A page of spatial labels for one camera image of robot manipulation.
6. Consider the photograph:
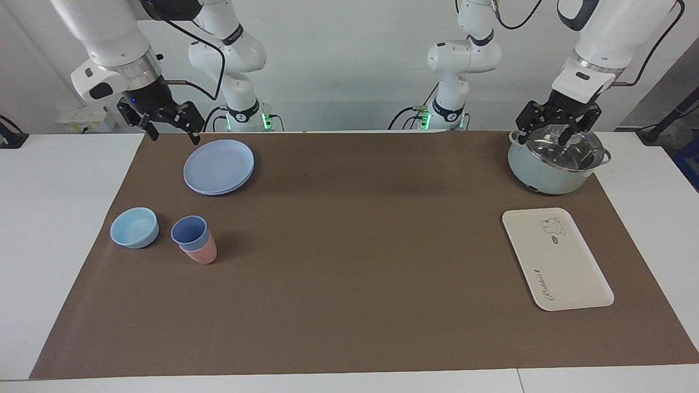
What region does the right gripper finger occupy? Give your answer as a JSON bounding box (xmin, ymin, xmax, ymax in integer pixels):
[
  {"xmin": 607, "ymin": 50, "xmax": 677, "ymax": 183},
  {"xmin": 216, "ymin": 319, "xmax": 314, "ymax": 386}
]
[
  {"xmin": 117, "ymin": 99, "xmax": 159, "ymax": 141},
  {"xmin": 167, "ymin": 101, "xmax": 206, "ymax": 146}
]

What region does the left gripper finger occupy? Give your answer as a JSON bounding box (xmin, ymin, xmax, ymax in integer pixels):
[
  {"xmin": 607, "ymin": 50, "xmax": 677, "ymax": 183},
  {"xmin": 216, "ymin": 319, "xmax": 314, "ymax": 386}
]
[
  {"xmin": 564, "ymin": 106, "xmax": 602, "ymax": 145},
  {"xmin": 516, "ymin": 100, "xmax": 552, "ymax": 146}
]

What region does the periwinkle blue cup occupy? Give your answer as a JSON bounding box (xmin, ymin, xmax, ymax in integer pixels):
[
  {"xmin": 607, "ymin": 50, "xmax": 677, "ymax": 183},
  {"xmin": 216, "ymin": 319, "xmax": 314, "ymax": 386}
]
[{"xmin": 170, "ymin": 215, "xmax": 211, "ymax": 252}]

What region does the pink cup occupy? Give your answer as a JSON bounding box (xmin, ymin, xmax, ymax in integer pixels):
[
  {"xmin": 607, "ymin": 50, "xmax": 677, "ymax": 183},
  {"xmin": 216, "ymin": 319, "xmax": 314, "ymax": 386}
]
[{"xmin": 179, "ymin": 229, "xmax": 218, "ymax": 265}]

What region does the cream rabbit print tray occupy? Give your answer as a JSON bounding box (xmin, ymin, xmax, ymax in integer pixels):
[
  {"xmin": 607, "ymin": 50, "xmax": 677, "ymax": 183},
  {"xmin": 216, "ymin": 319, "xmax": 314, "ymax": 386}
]
[{"xmin": 501, "ymin": 207, "xmax": 615, "ymax": 312}]

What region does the glass pot lid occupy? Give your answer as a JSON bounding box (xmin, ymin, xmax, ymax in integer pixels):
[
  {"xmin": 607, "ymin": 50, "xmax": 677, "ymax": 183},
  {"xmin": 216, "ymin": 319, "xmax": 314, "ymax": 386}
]
[{"xmin": 524, "ymin": 124, "xmax": 605, "ymax": 172}]

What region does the white power strip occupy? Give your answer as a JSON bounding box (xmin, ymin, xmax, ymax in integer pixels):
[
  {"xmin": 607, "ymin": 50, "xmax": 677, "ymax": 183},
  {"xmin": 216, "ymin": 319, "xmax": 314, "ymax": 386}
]
[{"xmin": 56, "ymin": 106, "xmax": 117, "ymax": 133}]

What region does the pale green cooking pot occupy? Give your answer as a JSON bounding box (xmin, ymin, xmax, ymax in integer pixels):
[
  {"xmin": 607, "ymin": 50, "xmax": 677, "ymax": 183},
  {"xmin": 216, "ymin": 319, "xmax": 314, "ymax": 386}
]
[{"xmin": 507, "ymin": 130, "xmax": 612, "ymax": 195}]

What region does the periwinkle blue plate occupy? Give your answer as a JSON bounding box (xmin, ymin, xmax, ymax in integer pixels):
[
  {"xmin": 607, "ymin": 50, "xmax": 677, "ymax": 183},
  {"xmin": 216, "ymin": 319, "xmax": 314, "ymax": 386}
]
[{"xmin": 183, "ymin": 139, "xmax": 255, "ymax": 196}]

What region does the black stand base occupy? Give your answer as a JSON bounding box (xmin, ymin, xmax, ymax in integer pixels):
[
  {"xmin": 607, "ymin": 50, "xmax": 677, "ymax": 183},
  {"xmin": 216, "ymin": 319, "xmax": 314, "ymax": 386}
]
[{"xmin": 636, "ymin": 90, "xmax": 699, "ymax": 145}]

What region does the blue box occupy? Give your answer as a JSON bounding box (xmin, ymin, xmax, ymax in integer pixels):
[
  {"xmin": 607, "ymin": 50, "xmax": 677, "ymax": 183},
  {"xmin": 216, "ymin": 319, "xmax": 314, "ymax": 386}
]
[{"xmin": 673, "ymin": 136, "xmax": 699, "ymax": 192}]

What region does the light blue bowl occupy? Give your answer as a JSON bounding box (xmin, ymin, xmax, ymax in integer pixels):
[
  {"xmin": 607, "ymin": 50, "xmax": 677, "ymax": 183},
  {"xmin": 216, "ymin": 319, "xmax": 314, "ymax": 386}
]
[{"xmin": 110, "ymin": 207, "xmax": 160, "ymax": 249}]

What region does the black table clamp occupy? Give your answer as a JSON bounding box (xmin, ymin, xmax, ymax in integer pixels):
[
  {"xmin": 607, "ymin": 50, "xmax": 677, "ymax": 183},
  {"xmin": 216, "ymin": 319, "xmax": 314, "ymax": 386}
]
[{"xmin": 0, "ymin": 115, "xmax": 29, "ymax": 149}]

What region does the brown table mat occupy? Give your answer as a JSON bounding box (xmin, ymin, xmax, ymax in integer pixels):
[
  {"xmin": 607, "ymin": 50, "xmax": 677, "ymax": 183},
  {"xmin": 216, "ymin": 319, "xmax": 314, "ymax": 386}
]
[{"xmin": 30, "ymin": 131, "xmax": 699, "ymax": 380}]

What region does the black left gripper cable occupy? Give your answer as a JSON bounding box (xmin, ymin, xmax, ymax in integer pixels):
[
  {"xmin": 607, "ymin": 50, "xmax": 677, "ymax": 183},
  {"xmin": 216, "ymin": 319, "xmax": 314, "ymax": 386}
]
[{"xmin": 612, "ymin": 0, "xmax": 686, "ymax": 88}]

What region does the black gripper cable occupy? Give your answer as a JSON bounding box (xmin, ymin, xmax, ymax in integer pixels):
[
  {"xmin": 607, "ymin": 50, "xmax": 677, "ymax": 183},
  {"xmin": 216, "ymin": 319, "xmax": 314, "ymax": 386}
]
[
  {"xmin": 158, "ymin": 19, "xmax": 226, "ymax": 102},
  {"xmin": 612, "ymin": 0, "xmax": 686, "ymax": 88}
]

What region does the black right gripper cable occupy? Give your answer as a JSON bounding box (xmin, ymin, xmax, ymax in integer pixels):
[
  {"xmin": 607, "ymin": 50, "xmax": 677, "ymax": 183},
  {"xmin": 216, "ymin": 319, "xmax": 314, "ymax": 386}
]
[{"xmin": 158, "ymin": 19, "xmax": 226, "ymax": 102}]

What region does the black base cable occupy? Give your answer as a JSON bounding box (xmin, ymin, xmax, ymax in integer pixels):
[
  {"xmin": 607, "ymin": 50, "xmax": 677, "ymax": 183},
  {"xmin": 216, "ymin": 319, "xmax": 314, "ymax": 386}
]
[{"xmin": 389, "ymin": 82, "xmax": 440, "ymax": 130}]

